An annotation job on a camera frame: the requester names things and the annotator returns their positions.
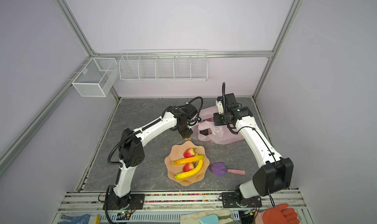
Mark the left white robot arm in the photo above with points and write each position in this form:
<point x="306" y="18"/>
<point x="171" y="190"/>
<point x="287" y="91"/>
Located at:
<point x="128" y="153"/>

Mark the small yellow-green banana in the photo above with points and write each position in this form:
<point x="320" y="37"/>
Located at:
<point x="188" y="160"/>

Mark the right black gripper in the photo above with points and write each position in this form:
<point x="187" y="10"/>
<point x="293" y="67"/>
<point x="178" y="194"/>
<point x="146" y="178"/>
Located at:
<point x="217" y="121"/>

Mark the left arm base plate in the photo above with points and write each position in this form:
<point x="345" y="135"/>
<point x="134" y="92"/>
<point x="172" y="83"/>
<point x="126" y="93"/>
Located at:
<point x="128" y="202"/>

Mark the orange rubber glove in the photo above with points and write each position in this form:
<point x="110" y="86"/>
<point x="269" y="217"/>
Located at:
<point x="281" y="214"/>

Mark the long white wire basket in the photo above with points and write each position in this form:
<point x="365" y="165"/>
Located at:
<point x="163" y="65"/>

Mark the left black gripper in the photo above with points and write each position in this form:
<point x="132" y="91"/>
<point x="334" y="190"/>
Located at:
<point x="186" y="134"/>

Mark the pink plastic bag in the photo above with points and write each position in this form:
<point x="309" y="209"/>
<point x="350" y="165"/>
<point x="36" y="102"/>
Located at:
<point x="219" y="134"/>

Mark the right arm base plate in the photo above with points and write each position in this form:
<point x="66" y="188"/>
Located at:
<point x="236" y="200"/>

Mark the blue white knit glove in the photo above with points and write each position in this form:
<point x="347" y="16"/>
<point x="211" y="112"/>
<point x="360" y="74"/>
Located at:
<point x="75" y="219"/>

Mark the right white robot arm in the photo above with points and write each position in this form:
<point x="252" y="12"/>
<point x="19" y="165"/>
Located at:
<point x="275" y="172"/>

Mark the beige cloth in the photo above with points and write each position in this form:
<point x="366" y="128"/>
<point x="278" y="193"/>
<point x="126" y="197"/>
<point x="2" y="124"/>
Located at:
<point x="225" y="217"/>

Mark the red strawberry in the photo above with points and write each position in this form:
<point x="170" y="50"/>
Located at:
<point x="191" y="152"/>
<point x="189" y="167"/>

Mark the long yellow banana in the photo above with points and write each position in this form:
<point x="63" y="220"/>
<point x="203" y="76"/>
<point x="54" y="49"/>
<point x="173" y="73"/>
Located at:
<point x="191" y="173"/>

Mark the beige scalloped fruit bowl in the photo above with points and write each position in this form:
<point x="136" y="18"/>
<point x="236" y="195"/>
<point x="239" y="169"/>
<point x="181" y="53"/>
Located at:
<point x="176" y="153"/>

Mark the small white mesh basket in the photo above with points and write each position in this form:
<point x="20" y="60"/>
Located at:
<point x="97" y="77"/>

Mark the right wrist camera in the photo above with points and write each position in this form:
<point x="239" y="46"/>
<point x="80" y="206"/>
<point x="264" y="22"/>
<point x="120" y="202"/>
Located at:
<point x="219" y="104"/>

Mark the dark purple plum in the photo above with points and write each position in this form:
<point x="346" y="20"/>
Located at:
<point x="205" y="132"/>

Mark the teal plastic object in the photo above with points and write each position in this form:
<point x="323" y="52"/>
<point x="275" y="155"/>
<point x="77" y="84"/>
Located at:
<point x="210" y="219"/>

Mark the purple scoop pink handle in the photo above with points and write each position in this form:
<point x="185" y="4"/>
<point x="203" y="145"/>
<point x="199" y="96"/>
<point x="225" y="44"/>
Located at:
<point x="219" y="169"/>

